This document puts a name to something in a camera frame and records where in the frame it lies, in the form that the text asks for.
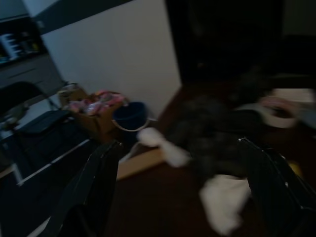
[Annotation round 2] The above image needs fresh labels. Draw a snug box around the black folding chair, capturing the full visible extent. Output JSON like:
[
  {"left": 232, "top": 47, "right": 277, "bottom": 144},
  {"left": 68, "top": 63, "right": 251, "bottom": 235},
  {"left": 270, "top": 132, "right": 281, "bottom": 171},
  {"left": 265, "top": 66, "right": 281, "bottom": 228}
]
[{"left": 0, "top": 81, "right": 73, "bottom": 135}]

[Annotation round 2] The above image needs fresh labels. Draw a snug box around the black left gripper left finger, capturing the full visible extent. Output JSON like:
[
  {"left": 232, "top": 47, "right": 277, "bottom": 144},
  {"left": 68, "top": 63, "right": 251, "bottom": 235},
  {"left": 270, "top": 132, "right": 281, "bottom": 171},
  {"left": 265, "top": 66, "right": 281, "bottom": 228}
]
[{"left": 46, "top": 140, "right": 124, "bottom": 237}]

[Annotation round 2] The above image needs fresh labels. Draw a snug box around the cardboard box with pink packets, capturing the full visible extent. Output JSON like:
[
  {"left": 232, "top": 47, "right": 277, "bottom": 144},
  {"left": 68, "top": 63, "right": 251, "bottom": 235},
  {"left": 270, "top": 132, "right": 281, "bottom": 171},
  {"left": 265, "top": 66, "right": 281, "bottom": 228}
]
[{"left": 69, "top": 90, "right": 129, "bottom": 142}]

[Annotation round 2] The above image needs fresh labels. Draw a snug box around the grey foam piece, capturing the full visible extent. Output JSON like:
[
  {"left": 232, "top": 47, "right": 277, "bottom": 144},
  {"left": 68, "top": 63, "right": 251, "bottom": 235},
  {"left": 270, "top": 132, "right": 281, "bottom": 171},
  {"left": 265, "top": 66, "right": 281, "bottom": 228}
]
[{"left": 160, "top": 93, "right": 250, "bottom": 179}]

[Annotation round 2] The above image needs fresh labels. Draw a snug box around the dark blue bucket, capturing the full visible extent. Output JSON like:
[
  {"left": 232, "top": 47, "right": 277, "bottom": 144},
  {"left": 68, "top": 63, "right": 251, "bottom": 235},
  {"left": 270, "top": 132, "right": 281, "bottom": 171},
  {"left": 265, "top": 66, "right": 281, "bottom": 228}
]
[{"left": 112, "top": 101, "right": 158, "bottom": 132}]

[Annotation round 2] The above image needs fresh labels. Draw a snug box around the dark shelf unit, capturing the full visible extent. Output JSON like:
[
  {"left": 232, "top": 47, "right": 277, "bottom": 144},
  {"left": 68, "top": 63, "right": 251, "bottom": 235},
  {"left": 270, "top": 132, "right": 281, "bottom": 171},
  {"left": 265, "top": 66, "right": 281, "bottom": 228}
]
[{"left": 0, "top": 14, "right": 48, "bottom": 65}]

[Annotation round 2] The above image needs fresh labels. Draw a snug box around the white tape roll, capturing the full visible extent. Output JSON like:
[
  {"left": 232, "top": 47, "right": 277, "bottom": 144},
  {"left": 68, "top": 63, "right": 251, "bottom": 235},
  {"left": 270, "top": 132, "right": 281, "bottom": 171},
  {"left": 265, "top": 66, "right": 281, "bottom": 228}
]
[{"left": 261, "top": 95, "right": 300, "bottom": 129}]

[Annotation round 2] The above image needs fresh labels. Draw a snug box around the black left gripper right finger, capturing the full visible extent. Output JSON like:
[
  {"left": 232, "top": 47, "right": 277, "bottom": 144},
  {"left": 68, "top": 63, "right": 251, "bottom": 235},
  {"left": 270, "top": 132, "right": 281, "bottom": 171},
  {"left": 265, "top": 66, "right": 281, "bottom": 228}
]
[{"left": 237, "top": 137, "right": 316, "bottom": 237}]

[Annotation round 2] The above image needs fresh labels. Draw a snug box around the crumpled white paper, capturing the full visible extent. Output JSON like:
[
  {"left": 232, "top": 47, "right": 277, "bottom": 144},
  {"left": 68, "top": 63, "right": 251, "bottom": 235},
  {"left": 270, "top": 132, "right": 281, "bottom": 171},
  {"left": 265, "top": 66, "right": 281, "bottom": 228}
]
[
  {"left": 137, "top": 127, "right": 191, "bottom": 167},
  {"left": 199, "top": 174, "right": 251, "bottom": 236}
]

